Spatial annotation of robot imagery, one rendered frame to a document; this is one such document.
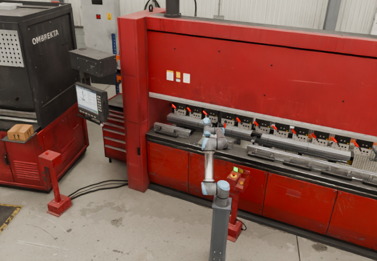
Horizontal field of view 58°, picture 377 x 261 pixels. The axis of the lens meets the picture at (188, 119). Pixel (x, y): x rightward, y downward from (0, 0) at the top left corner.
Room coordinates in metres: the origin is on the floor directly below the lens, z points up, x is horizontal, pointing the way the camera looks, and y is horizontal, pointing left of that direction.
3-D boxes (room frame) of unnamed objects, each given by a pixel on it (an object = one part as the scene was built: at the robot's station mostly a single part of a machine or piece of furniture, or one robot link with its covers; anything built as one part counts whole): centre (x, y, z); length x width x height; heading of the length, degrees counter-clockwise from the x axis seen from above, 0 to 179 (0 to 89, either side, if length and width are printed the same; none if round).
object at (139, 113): (4.12, 0.52, 1.15); 0.85 x 0.25 x 2.30; 156
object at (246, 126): (3.42, -0.65, 1.26); 0.15 x 0.09 x 0.17; 66
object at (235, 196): (3.03, -0.55, 0.39); 0.05 x 0.05 x 0.54; 60
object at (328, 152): (3.68, -0.79, 0.93); 2.30 x 0.14 x 0.10; 66
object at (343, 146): (3.02, -1.56, 1.26); 0.15 x 0.09 x 0.17; 66
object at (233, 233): (3.00, -0.54, 0.06); 0.25 x 0.20 x 0.12; 150
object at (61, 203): (3.34, 1.60, 0.41); 0.25 x 0.20 x 0.83; 156
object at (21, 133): (3.42, 1.95, 1.04); 0.30 x 0.26 x 0.12; 80
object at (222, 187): (2.61, -0.34, 0.94); 0.13 x 0.12 x 0.14; 91
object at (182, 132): (3.79, 0.20, 0.92); 0.50 x 0.06 x 0.10; 66
